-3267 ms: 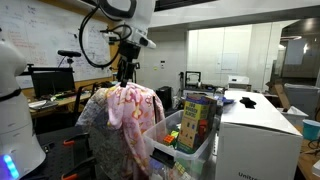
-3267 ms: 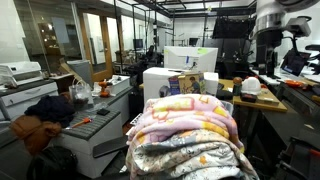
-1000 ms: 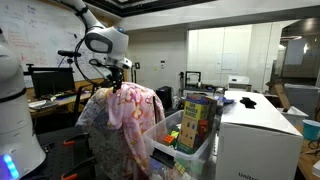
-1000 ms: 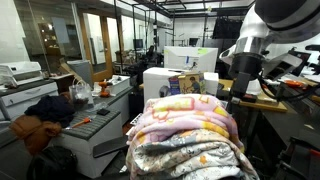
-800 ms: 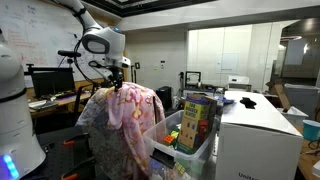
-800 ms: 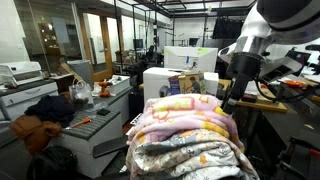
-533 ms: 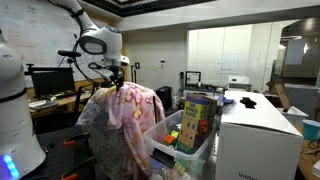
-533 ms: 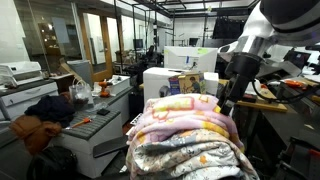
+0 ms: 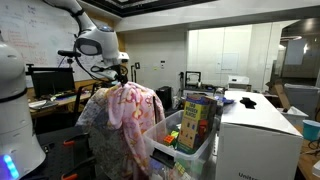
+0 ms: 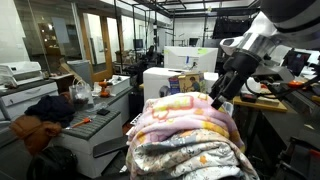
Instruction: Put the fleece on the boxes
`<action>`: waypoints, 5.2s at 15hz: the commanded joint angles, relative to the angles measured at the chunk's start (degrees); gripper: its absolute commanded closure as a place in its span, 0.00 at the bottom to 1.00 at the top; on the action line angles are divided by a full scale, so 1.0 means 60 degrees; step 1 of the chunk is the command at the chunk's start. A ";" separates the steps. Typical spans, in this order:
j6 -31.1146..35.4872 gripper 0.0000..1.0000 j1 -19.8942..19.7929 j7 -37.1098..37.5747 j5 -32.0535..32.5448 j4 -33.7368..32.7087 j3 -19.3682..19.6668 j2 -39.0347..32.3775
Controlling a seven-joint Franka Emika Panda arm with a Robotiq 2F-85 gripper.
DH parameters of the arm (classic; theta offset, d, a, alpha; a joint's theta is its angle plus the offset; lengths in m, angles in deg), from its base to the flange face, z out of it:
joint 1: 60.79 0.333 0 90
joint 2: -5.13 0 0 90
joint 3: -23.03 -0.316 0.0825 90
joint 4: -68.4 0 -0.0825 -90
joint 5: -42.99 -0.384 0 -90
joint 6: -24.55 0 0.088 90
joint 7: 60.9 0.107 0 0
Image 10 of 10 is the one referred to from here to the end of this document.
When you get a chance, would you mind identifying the white hard hat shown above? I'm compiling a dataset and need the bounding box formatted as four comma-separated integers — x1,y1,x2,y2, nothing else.
240,77,261,94

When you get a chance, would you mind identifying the brown jacket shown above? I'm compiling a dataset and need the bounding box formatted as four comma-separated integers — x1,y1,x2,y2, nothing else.
10,115,62,156

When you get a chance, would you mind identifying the black backpack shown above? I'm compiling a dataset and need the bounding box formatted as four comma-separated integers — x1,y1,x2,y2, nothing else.
27,146,78,180

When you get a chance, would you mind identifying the colourful wooden blocks box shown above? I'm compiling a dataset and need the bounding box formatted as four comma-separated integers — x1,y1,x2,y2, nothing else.
168,72,206,94

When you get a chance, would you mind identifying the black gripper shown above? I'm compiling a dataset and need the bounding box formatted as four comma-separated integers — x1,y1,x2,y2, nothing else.
209,50,260,109

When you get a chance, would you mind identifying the orange handled tool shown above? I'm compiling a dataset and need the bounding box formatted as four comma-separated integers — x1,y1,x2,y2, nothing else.
65,117,91,129

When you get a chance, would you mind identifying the large white cardboard box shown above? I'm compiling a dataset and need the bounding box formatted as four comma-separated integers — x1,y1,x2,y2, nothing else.
142,66,220,104

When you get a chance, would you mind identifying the pink patterned fleece blanket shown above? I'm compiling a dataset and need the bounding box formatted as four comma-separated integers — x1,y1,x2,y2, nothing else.
127,92,245,151

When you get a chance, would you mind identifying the wooden table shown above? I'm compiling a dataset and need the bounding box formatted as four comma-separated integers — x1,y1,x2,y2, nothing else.
232,91,287,112

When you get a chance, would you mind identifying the white printer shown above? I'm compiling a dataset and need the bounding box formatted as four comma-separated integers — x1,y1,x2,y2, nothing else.
0,61,43,87

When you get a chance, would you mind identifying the dark navy garment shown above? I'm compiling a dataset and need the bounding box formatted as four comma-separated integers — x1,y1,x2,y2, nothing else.
24,95,75,128

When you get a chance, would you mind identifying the white cabinet with grey mat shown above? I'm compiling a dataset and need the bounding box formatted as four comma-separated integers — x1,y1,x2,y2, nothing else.
50,110,122,178

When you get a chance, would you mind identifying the orange cordless drill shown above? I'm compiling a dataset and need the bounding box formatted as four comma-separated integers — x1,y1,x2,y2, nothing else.
98,81,111,98

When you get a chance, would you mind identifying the floral quilt blanket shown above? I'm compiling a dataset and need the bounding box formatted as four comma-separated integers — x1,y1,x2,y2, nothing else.
126,129,260,180

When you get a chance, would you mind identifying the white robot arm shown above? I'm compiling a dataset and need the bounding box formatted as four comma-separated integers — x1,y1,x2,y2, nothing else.
210,0,320,109

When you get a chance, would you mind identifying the open laptop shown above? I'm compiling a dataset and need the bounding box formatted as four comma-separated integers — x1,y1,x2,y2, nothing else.
282,49,311,76

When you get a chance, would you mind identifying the clear plastic bag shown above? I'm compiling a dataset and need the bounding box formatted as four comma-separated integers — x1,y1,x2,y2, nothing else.
69,79,94,111

